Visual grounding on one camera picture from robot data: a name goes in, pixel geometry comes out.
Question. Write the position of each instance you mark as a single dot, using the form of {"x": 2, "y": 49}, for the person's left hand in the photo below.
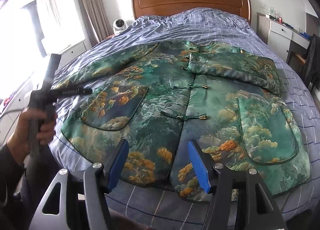
{"x": 19, "y": 142}

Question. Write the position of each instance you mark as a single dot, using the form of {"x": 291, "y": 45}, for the black coat on chair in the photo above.
{"x": 310, "y": 70}

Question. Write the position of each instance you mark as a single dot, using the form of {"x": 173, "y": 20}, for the wooden chair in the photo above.
{"x": 296, "y": 62}

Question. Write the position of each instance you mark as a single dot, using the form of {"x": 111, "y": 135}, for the green landscape print jacket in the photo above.
{"x": 160, "y": 96}

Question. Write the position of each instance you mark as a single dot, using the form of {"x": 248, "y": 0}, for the brown wooden headboard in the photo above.
{"x": 140, "y": 8}

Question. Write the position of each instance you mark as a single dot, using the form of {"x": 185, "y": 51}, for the small white desk fan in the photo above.
{"x": 119, "y": 25}

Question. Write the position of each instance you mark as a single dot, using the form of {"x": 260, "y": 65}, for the blue plaid duvet bed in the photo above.
{"x": 159, "y": 206}

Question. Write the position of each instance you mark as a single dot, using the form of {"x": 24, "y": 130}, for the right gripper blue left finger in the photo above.
{"x": 77, "y": 200}

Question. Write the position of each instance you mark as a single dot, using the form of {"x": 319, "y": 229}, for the white wardrobe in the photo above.
{"x": 312, "y": 24}

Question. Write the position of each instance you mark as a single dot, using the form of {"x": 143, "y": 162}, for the white desk with drawers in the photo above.
{"x": 279, "y": 38}

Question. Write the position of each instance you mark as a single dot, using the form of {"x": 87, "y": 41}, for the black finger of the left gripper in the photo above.
{"x": 65, "y": 93}

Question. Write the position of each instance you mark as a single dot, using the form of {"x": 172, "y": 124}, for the beige window curtain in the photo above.
{"x": 96, "y": 22}

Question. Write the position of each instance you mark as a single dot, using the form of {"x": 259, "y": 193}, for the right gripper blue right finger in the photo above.
{"x": 256, "y": 207}

